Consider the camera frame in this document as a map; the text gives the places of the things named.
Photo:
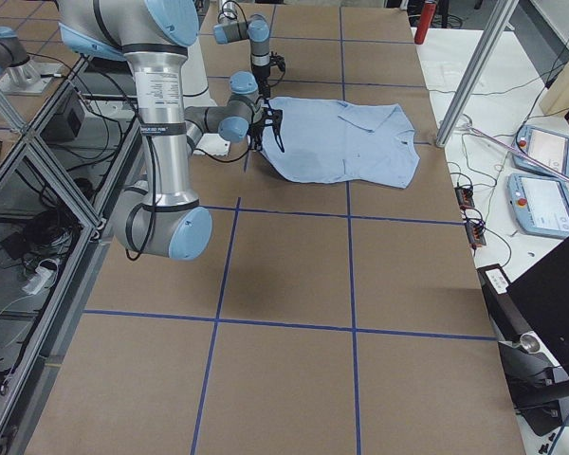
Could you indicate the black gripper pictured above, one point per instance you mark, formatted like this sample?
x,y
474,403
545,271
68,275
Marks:
x,y
264,86
256,129

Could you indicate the light blue t-shirt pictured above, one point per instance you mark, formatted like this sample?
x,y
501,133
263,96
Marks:
x,y
332,141

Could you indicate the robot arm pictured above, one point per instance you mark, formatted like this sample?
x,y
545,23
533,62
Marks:
x,y
160,214
234,26

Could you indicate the red cylinder bottle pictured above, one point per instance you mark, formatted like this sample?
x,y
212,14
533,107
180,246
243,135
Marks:
x,y
425,19

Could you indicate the near blue teach pendant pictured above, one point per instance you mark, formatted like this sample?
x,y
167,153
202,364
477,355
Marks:
x,y
540,205

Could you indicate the blue teach pendant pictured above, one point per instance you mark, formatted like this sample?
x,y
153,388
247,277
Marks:
x,y
540,205
548,147

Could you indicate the far blue teach pendant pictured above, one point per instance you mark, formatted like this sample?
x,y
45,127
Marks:
x,y
548,147

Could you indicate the black laptop computer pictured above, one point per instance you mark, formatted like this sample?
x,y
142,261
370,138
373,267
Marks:
x,y
537,301

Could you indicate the black monitor stand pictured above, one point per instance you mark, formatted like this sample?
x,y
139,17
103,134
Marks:
x,y
539,390

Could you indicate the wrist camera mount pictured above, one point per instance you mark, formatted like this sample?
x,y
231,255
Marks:
x,y
278,61
272,119

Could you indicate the aluminium frame post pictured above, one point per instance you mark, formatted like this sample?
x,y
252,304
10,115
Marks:
x,y
490,37

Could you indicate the aluminium frame table rail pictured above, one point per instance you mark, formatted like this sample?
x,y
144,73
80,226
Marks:
x,y
67,142

